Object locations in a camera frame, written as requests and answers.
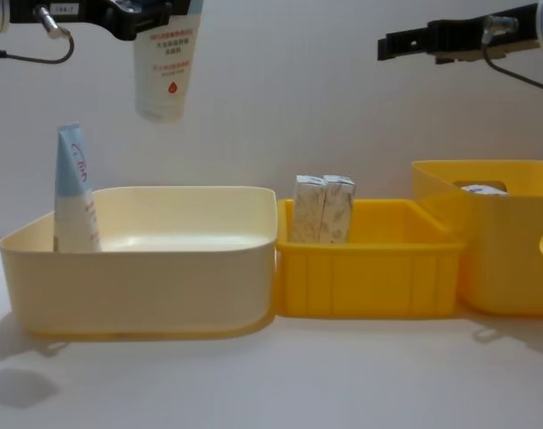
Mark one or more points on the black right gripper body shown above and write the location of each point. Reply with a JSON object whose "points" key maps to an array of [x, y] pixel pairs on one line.
{"points": [[459, 33]]}

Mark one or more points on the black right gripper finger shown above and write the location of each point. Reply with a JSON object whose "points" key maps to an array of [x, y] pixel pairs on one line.
{"points": [[403, 42]]}

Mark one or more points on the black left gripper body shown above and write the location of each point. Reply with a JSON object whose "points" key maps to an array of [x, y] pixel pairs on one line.
{"points": [[87, 9]]}

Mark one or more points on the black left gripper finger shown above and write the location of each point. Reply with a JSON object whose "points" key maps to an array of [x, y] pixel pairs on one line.
{"points": [[137, 18]]}

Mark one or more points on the white tube with red print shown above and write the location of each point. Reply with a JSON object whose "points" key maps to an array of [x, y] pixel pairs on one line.
{"points": [[163, 76]]}

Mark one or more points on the white packet in tall bin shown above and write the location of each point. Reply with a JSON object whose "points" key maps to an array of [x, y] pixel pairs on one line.
{"points": [[483, 190]]}

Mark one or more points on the patterned pale carton box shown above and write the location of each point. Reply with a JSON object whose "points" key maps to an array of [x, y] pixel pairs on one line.
{"points": [[338, 212], [307, 210]]}

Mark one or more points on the pale blue and white tube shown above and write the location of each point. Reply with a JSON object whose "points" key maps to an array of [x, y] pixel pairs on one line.
{"points": [[74, 192]]}

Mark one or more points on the low ribbed yellow crate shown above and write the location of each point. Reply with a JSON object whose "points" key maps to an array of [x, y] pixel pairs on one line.
{"points": [[365, 277]]}

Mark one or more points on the cream plastic bin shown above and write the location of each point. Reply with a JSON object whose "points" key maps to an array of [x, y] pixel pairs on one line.
{"points": [[163, 277]]}

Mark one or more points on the flat yellow plastic lid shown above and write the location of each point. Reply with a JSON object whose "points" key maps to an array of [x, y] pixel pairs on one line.
{"points": [[163, 338]]}

